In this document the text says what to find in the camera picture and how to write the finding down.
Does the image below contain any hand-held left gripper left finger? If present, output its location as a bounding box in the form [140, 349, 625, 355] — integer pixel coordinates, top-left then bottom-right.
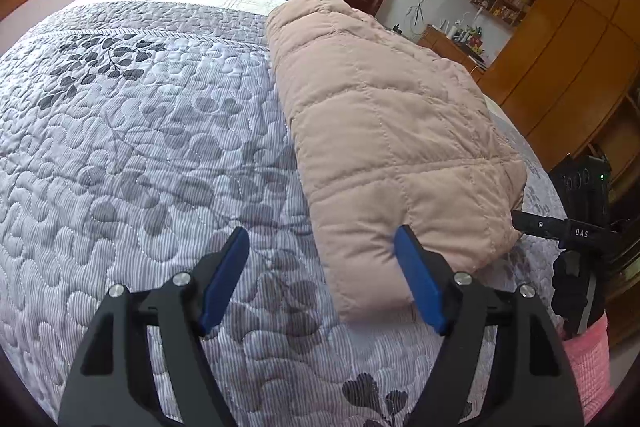
[57, 227, 251, 427]

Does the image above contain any grey leaf-patterned bed quilt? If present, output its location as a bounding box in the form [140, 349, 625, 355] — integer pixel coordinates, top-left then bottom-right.
[0, 0, 577, 427]

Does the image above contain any wooden wardrobe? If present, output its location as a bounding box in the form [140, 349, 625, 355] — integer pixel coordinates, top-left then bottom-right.
[472, 0, 640, 188]

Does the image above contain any person's right forearm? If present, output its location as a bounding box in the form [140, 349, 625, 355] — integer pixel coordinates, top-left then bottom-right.
[562, 311, 617, 425]

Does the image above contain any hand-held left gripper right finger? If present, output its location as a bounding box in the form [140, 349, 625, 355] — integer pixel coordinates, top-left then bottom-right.
[394, 224, 586, 427]

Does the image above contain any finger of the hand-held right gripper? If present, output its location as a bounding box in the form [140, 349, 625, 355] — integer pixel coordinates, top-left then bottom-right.
[511, 209, 568, 242]

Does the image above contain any person's right hand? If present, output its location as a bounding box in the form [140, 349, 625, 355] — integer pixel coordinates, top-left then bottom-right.
[551, 251, 597, 340]

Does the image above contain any wooden bedside table with items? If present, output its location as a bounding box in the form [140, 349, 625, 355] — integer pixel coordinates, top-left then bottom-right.
[417, 24, 490, 84]

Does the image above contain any beige quilted jacket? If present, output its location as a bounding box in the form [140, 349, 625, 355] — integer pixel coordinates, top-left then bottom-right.
[265, 0, 529, 324]

